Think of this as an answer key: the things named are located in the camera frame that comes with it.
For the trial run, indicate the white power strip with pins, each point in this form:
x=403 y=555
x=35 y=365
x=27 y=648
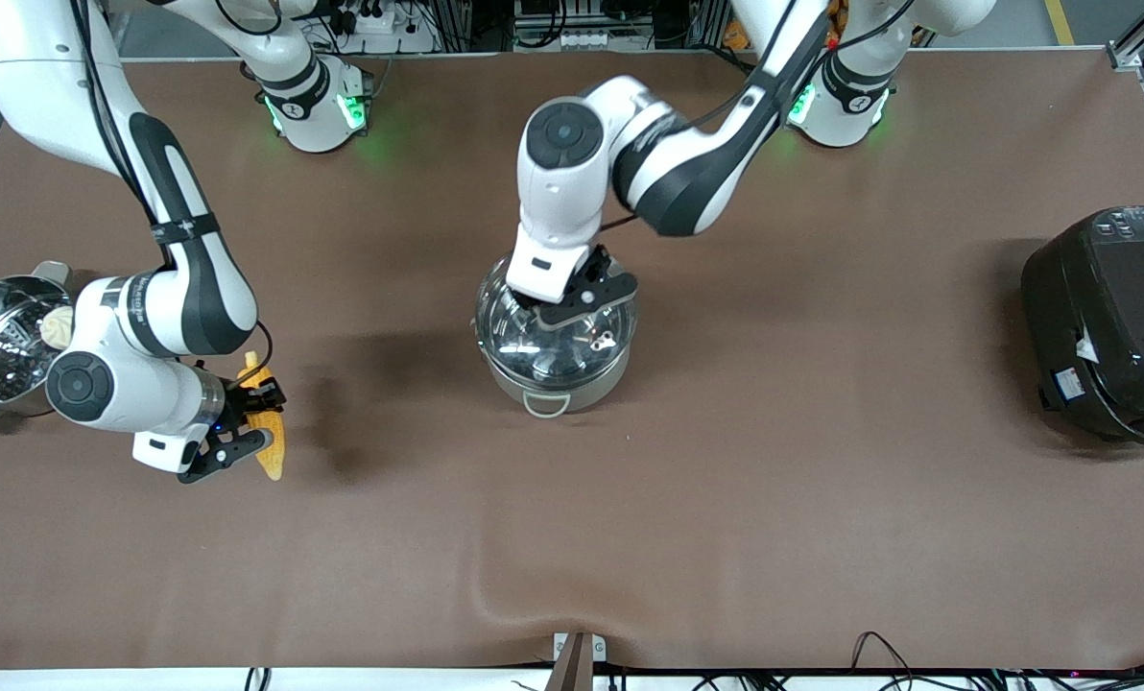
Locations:
x=370 y=19

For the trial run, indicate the bag of orange snacks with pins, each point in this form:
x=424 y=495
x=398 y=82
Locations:
x=737 y=36

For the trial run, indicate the metal table edge bracket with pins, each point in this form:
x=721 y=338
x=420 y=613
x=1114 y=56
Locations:
x=579 y=657

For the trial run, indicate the white steamed bun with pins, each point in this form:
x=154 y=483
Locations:
x=54 y=328

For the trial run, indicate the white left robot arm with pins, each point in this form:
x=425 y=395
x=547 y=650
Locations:
x=687 y=182

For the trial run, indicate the black rice cooker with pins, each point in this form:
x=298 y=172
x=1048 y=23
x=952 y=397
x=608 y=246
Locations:
x=1109 y=326

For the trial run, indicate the glass pot lid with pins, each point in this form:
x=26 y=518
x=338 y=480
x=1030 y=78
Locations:
x=524 y=350

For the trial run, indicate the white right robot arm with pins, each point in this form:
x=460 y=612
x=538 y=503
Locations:
x=188 y=278

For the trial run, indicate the yellow corn cob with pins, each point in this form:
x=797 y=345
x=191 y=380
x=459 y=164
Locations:
x=273 y=451

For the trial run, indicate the brown table mat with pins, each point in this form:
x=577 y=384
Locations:
x=726 y=537

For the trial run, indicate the white socket strip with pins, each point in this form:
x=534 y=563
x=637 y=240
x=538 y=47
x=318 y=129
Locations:
x=589 y=40

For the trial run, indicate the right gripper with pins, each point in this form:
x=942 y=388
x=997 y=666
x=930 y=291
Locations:
x=237 y=402

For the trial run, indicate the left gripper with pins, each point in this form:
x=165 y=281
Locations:
x=595 y=263

